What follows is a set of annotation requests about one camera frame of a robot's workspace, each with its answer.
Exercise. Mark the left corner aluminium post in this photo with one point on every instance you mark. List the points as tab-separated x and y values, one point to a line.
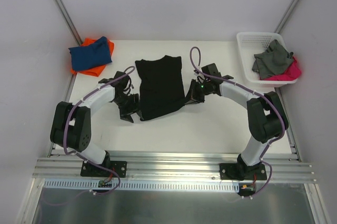
68	21

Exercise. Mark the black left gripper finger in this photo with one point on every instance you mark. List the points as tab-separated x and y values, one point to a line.
126	117
138	106

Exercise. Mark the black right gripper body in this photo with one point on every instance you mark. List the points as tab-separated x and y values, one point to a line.
194	94

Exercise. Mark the aluminium mounting rail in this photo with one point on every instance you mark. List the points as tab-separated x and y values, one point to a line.
286	168

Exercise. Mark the white slotted cable duct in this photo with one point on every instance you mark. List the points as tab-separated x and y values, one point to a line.
142	185

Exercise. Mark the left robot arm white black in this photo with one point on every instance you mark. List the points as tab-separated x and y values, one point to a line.
72	127

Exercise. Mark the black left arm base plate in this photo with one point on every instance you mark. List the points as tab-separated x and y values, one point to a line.
90	170

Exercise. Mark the black t shirt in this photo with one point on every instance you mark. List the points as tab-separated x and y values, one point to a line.
161	89

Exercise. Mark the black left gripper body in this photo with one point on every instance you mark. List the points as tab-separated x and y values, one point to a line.
129	107

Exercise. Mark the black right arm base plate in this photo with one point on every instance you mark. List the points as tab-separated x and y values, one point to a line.
240	172

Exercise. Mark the white plastic laundry basket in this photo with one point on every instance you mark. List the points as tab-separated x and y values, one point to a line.
251	43

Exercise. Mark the corner aluminium post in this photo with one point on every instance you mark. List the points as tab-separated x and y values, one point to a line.
286	16
68	21

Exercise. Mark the pink t shirt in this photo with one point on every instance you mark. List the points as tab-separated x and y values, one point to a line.
292	73

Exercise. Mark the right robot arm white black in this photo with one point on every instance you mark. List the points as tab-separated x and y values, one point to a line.
266	120

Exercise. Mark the blue t shirt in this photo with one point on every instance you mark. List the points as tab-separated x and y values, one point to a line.
89	55

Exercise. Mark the grey green t shirt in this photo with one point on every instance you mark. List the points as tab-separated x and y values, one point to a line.
274	61

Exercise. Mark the right corner aluminium post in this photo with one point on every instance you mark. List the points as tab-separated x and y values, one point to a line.
286	16

